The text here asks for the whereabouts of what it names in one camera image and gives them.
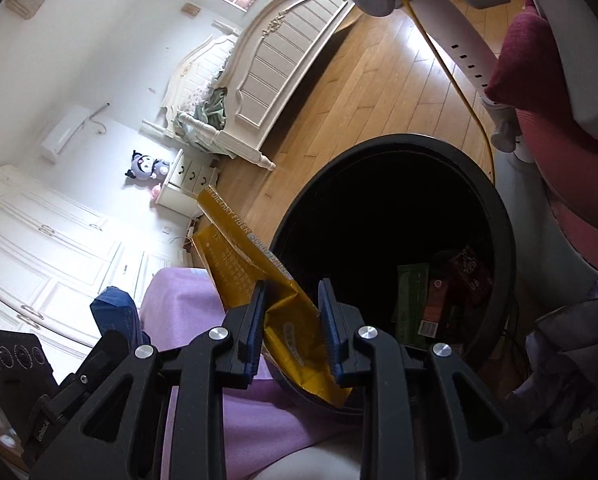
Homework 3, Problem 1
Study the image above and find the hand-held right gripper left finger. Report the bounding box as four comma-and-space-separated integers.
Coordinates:
29, 280, 270, 480

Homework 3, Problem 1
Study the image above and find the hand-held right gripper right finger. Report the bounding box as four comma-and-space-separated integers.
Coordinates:
317, 278, 510, 480

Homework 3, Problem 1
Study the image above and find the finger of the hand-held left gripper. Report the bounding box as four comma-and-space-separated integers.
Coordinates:
41, 330, 144, 441

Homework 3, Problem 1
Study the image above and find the yellow snack bag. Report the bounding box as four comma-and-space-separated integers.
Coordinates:
191, 185, 354, 408

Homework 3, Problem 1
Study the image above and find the blue packet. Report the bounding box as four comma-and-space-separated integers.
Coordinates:
90, 286, 152, 347

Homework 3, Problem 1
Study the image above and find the green packet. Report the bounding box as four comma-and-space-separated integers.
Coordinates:
393, 263, 437, 348

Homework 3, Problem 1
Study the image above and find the black trash bin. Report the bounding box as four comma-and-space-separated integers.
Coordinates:
268, 133, 520, 413

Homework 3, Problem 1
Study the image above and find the purple cloth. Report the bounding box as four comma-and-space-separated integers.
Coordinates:
141, 267, 350, 480

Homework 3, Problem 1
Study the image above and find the white wardrobe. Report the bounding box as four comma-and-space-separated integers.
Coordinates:
0, 165, 200, 361

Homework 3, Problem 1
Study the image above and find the white nightstand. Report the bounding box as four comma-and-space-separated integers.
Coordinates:
156, 148, 220, 216

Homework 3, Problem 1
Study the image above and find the purple plush toy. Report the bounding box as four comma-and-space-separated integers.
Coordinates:
125, 149, 170, 181

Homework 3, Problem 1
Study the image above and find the white air conditioner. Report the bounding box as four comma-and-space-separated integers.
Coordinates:
40, 106, 92, 163

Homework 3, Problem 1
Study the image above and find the person's purple clothing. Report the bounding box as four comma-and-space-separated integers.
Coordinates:
509, 260, 598, 480

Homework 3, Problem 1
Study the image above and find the white bed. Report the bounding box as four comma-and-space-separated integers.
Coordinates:
141, 0, 357, 171

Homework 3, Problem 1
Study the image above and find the pink grey chair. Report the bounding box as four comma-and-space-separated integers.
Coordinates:
499, 0, 598, 271

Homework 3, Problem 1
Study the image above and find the white slotted stand pole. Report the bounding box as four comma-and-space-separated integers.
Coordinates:
354, 0, 522, 151

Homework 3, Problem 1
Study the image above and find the maroon cushion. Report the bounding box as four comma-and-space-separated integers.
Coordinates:
484, 10, 598, 131

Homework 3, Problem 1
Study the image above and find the yellow cable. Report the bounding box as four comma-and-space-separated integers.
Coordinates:
383, 0, 497, 181

